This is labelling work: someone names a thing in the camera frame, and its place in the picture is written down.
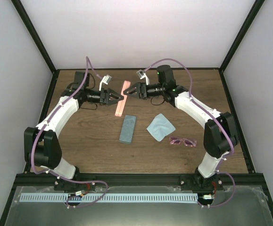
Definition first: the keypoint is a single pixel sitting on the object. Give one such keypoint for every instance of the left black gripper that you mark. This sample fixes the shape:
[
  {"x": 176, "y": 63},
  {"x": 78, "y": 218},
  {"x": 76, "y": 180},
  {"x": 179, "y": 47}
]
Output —
[{"x": 104, "y": 100}]

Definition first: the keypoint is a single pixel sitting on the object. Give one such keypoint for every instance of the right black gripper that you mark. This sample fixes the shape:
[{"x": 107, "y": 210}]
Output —
[{"x": 143, "y": 89}]

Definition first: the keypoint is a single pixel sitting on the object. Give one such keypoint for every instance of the green glasses case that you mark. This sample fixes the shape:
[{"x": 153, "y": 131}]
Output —
[{"x": 127, "y": 130}]

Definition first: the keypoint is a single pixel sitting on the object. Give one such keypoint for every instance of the light blue cleaning cloth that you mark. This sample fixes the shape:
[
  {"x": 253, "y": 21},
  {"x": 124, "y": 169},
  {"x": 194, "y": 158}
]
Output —
[{"x": 160, "y": 127}]

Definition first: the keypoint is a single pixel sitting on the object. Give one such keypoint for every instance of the purple frame sunglasses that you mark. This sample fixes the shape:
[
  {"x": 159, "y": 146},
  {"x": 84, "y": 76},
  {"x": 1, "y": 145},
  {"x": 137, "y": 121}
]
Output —
[{"x": 180, "y": 140}]

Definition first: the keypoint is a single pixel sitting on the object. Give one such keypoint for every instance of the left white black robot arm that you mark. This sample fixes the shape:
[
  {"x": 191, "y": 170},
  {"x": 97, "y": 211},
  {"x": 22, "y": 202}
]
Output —
[{"x": 41, "y": 144}]

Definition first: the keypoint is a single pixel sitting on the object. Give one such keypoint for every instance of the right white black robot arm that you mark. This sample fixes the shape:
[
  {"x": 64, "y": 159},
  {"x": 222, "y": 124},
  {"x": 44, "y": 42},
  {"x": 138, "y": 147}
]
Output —
[{"x": 220, "y": 133}]

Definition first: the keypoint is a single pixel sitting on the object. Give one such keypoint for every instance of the clear acrylic front panel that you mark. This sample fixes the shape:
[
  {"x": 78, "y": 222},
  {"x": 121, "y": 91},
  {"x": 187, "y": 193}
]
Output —
[{"x": 232, "y": 206}]

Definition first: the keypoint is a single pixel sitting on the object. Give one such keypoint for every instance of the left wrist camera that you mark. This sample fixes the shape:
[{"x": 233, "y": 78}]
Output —
[{"x": 105, "y": 80}]

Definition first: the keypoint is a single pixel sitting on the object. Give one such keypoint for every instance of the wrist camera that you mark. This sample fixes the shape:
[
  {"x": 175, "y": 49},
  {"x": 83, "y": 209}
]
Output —
[
  {"x": 142, "y": 75},
  {"x": 105, "y": 80}
]

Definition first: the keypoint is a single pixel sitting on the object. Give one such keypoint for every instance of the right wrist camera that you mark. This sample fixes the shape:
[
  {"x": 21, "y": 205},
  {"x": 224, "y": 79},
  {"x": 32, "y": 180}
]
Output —
[{"x": 142, "y": 75}]

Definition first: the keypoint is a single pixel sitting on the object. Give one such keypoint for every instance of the light blue slotted cable duct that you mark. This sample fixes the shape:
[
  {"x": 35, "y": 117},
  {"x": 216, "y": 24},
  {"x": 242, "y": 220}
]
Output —
[{"x": 110, "y": 198}]

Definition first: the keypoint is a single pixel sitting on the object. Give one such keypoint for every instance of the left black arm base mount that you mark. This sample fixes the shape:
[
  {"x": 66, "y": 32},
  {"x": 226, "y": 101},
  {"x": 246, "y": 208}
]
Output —
[{"x": 71, "y": 187}]

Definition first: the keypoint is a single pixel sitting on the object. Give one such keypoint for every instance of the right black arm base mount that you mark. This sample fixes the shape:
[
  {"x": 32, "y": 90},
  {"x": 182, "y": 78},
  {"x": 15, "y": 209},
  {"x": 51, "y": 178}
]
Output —
[{"x": 196, "y": 182}]

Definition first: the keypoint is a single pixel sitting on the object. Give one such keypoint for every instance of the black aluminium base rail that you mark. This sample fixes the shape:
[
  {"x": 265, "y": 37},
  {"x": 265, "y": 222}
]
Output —
[{"x": 31, "y": 179}]

